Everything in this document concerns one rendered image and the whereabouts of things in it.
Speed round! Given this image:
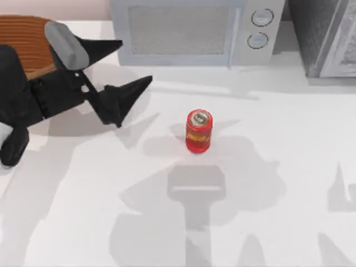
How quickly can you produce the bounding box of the brown wooden basket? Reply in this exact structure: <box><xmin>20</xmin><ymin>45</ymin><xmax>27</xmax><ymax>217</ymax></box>
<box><xmin>0</xmin><ymin>15</ymin><xmax>58</xmax><ymax>82</ymax></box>

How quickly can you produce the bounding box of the microwave oven door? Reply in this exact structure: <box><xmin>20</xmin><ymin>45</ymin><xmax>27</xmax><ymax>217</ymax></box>
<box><xmin>110</xmin><ymin>0</ymin><xmax>240</xmax><ymax>67</ymax></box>

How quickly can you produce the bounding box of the red can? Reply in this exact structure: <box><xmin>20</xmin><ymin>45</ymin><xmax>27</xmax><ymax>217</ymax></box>
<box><xmin>185</xmin><ymin>108</ymin><xmax>214</xmax><ymax>155</ymax></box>

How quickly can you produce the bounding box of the pale microwave oven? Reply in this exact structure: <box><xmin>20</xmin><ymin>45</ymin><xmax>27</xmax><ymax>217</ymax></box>
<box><xmin>108</xmin><ymin>0</ymin><xmax>286</xmax><ymax>70</ymax></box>

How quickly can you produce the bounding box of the round microwave knob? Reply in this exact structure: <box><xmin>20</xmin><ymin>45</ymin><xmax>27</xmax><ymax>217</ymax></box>
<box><xmin>246</xmin><ymin>31</ymin><xmax>270</xmax><ymax>51</ymax></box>
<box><xmin>251</xmin><ymin>7</ymin><xmax>275</xmax><ymax>28</ymax></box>

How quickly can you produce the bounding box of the microwave door handle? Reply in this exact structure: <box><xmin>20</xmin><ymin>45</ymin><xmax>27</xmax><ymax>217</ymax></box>
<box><xmin>227</xmin><ymin>7</ymin><xmax>241</xmax><ymax>70</ymax></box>

